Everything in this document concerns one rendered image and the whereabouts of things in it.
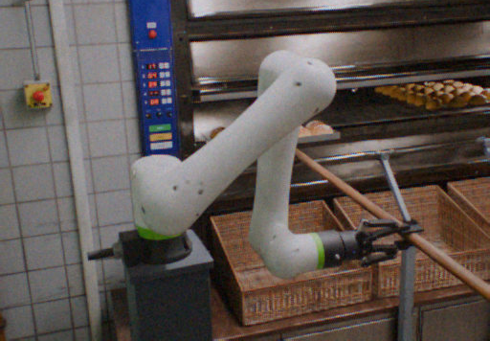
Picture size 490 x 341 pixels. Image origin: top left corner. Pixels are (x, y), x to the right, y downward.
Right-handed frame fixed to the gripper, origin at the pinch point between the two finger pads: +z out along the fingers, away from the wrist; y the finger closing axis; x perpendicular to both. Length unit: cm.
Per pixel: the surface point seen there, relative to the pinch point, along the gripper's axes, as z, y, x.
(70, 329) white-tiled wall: -93, 79, -116
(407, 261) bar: 36, 39, -55
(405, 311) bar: 36, 61, -55
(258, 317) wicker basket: -21, 59, -66
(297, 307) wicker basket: -5, 58, -66
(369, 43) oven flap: 50, -37, -116
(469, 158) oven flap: 105, 23, -113
